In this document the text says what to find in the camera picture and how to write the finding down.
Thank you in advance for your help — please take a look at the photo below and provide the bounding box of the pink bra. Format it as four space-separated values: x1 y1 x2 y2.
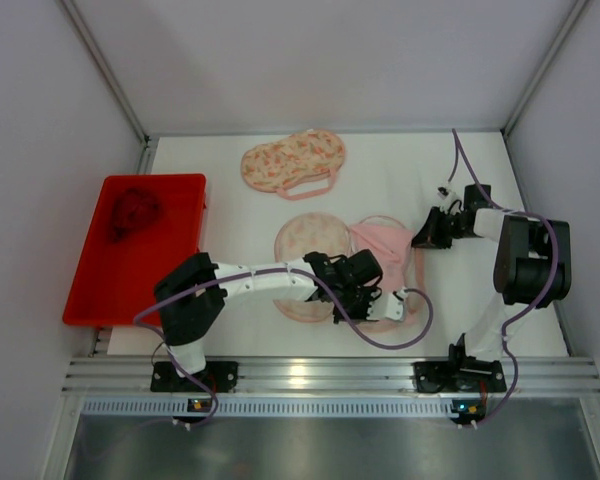
349 223 413 292

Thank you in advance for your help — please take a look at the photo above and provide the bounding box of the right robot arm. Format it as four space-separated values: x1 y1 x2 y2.
412 184 572 394

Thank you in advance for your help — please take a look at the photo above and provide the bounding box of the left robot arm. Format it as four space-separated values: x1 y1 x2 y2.
154 250 386 378

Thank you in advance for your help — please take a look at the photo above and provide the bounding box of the dark red bra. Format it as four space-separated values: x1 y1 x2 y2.
108 187 162 243

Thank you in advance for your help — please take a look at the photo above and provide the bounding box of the red plastic bin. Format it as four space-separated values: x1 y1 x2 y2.
62 173 207 328

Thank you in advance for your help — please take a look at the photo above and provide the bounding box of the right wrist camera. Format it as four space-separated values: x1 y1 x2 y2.
437 184 458 201

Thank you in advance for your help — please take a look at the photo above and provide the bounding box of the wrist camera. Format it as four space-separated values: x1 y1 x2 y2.
437 184 458 201
374 288 409 323

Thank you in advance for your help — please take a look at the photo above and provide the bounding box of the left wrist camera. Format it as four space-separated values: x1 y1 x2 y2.
374 288 409 323

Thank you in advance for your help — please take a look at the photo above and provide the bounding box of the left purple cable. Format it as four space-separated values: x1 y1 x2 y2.
133 267 434 427

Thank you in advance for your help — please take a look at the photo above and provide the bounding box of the purple cable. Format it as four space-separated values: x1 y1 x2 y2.
133 267 434 427
444 128 561 426

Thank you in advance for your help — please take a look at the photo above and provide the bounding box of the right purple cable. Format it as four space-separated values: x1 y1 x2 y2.
444 128 561 426

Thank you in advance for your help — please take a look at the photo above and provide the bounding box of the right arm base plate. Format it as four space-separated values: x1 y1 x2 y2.
414 358 507 394

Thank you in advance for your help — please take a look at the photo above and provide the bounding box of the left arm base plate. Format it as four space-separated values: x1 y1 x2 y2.
150 361 239 393

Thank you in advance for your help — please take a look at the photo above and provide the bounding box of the right aluminium frame post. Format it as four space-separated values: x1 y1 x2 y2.
500 0 594 141

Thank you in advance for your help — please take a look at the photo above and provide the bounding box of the aluminium frame post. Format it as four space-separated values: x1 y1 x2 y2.
56 0 150 145
500 0 594 141

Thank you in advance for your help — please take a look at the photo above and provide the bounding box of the aluminium front rail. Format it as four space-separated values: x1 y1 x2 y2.
61 356 600 398

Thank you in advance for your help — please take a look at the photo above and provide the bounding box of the perforated cable duct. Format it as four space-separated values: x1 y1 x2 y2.
82 397 486 417

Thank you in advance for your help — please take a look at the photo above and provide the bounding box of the left aluminium frame post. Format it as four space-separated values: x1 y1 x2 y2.
56 0 150 145

